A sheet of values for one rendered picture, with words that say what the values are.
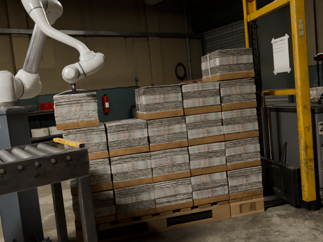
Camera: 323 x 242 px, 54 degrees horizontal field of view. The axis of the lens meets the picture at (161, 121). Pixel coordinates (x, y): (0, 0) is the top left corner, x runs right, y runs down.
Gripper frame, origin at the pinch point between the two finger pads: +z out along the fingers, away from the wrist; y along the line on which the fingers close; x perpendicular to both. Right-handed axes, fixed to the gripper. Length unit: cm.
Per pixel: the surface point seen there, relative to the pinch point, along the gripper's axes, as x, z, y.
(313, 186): 166, -32, 98
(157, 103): 57, -18, 23
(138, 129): 41, -16, 40
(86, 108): 7.0, -17.9, 21.5
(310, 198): 163, -31, 106
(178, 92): 73, -18, 17
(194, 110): 84, -17, 31
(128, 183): 30, -14, 77
